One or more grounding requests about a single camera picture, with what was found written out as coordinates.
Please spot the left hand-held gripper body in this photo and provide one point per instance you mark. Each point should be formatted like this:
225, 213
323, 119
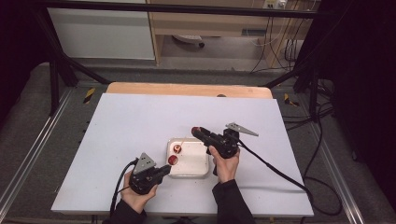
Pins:
143, 182

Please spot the wooden table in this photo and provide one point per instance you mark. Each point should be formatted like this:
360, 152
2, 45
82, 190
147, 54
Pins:
186, 90

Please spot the black curtain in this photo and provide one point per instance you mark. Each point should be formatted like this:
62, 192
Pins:
17, 46
364, 77

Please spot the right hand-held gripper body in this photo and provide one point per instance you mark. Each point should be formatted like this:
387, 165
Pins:
222, 143

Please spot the thin wooden skewer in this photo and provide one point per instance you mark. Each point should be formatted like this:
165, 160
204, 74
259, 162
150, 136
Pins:
183, 142

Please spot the yellow black floor tape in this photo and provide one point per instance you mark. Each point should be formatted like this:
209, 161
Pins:
290, 100
89, 95

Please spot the person's right hand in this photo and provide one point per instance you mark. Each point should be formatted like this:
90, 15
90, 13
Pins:
225, 169

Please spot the light wooden desk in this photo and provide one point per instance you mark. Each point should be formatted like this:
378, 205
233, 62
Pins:
202, 23

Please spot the white square tray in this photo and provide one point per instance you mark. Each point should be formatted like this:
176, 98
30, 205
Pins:
193, 165

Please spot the white chair base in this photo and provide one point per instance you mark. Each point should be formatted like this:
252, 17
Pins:
188, 38

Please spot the white power strip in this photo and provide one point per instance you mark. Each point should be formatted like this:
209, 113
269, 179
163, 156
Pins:
274, 3

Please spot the aluminium floor rail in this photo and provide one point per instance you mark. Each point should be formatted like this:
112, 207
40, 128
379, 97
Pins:
34, 143
333, 168

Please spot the white cabinet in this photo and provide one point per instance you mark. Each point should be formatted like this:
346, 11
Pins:
99, 34

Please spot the black metal frame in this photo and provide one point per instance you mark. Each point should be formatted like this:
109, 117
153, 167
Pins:
186, 10

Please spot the person's left hand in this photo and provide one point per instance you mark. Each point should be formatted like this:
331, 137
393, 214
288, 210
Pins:
137, 200

